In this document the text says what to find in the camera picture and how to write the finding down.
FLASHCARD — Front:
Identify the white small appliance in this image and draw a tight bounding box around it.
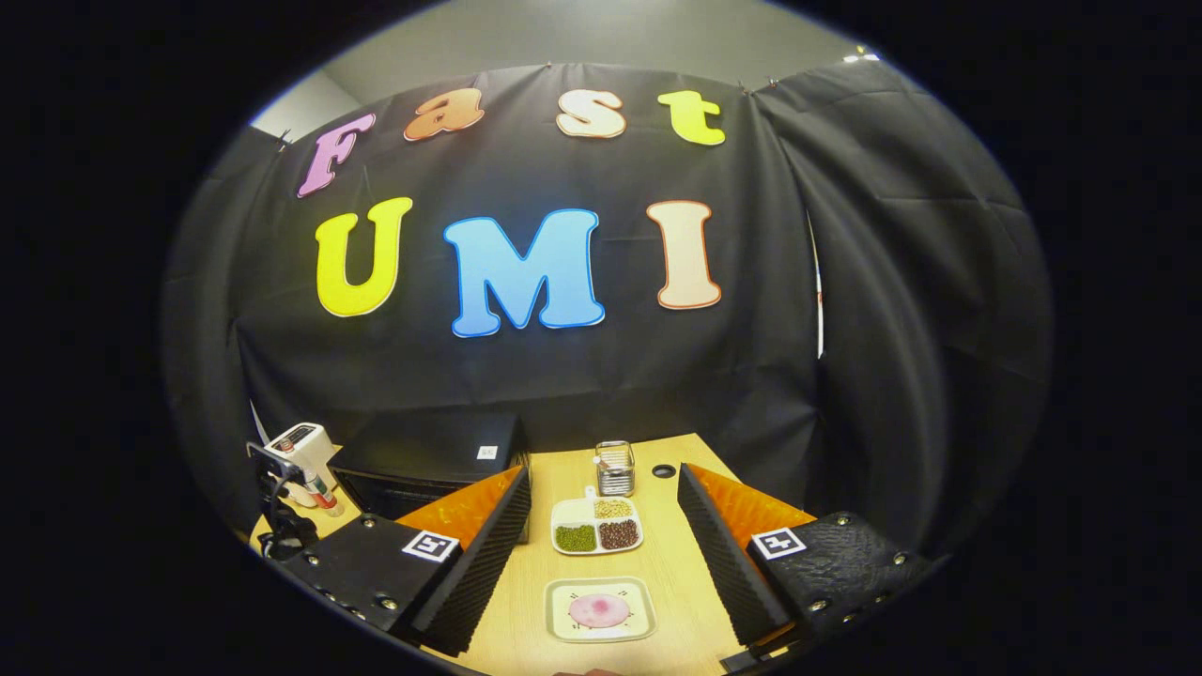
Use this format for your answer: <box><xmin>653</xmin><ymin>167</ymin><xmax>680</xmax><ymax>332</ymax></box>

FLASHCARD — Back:
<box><xmin>265</xmin><ymin>422</ymin><xmax>339</xmax><ymax>508</ymax></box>

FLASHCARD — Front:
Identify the small red-capped bottle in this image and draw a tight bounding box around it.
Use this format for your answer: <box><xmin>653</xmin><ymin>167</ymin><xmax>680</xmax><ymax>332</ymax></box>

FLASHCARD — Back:
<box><xmin>302</xmin><ymin>469</ymin><xmax>346</xmax><ymax>517</ymax></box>

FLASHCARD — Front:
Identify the black electric oven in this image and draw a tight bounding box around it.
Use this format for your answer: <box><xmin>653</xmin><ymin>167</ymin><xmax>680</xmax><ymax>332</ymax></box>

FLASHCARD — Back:
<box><xmin>329</xmin><ymin>411</ymin><xmax>532</xmax><ymax>545</ymax></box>

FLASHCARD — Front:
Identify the pink ham slice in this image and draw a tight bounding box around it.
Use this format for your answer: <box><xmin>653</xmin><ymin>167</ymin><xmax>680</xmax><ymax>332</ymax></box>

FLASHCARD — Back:
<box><xmin>568</xmin><ymin>593</ymin><xmax>631</xmax><ymax>629</ymax></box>

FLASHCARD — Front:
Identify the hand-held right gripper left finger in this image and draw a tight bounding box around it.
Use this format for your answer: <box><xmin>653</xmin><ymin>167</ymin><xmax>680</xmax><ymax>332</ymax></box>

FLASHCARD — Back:
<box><xmin>280</xmin><ymin>465</ymin><xmax>532</xmax><ymax>658</ymax></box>

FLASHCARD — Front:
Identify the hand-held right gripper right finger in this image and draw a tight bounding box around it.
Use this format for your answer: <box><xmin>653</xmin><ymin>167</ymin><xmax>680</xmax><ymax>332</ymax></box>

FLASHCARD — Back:
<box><xmin>676</xmin><ymin>462</ymin><xmax>940</xmax><ymax>672</ymax></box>

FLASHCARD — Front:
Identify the black backdrop cloth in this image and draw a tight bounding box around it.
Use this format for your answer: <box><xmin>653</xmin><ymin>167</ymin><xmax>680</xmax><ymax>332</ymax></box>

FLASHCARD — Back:
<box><xmin>160</xmin><ymin>61</ymin><xmax>1053</xmax><ymax>555</ymax></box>

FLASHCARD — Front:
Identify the white divided tray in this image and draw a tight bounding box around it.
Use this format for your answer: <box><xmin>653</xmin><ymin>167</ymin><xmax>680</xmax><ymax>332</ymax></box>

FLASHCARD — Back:
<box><xmin>550</xmin><ymin>485</ymin><xmax>645</xmax><ymax>557</ymax></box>

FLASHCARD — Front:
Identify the cream square plate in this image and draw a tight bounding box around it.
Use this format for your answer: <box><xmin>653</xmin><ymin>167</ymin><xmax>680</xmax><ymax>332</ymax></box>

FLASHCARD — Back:
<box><xmin>545</xmin><ymin>576</ymin><xmax>657</xmax><ymax>644</ymax></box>

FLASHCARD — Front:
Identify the metal wire mesh holder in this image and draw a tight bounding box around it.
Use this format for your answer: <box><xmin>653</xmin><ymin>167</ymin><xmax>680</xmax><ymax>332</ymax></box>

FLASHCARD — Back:
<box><xmin>594</xmin><ymin>440</ymin><xmax>637</xmax><ymax>498</ymax></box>

